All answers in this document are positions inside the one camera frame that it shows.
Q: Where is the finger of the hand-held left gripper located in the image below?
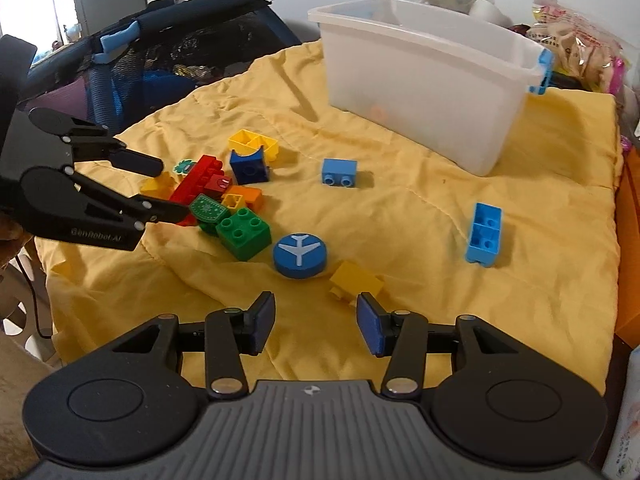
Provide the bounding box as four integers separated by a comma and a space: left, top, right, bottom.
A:
30, 107, 164, 177
65, 167, 191, 228

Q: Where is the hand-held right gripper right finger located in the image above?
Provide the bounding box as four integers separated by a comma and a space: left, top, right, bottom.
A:
356, 292, 531, 401

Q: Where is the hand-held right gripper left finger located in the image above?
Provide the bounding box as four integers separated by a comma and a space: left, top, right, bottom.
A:
102, 291, 277, 401

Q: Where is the long red toy brick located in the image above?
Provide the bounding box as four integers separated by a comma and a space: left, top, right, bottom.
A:
169, 155, 226, 228

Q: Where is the pile of toy building blocks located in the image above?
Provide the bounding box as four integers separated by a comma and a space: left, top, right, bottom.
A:
140, 129, 280, 262

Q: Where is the blue round airplane disc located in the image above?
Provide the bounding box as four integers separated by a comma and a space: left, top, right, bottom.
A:
272, 232, 329, 279

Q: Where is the green toy brick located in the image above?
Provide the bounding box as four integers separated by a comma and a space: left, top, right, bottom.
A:
216, 206, 272, 262

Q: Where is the orange toy brick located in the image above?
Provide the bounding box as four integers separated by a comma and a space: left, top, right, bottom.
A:
220, 185, 264, 212

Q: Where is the dark blue toy brick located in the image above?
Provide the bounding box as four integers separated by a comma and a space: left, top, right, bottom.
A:
229, 149, 271, 185

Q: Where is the yellow arch toy brick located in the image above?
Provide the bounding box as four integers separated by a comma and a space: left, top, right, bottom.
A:
227, 129, 280, 162

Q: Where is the long light blue toy brick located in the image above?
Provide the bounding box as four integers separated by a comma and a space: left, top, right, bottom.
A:
465, 202, 502, 266

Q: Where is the small light blue toy brick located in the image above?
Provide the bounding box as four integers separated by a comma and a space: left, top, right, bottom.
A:
321, 158, 359, 188

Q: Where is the white plastic storage bin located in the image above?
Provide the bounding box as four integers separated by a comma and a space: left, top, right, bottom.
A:
307, 0, 556, 178

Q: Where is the yellow cloth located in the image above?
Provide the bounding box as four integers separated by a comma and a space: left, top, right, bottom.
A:
35, 37, 623, 398

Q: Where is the dark blue mesh playpen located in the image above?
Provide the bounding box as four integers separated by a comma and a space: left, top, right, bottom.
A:
15, 0, 303, 133

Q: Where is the wet wipes pack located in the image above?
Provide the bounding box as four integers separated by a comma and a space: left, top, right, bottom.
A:
600, 375, 640, 480

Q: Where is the orange box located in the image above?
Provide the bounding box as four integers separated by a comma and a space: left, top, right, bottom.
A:
612, 145, 640, 346

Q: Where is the clear snack bag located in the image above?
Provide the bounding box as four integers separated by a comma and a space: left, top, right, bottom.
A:
525, 0, 633, 96

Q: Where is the black cable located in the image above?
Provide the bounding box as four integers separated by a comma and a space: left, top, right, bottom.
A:
12, 255, 53, 341

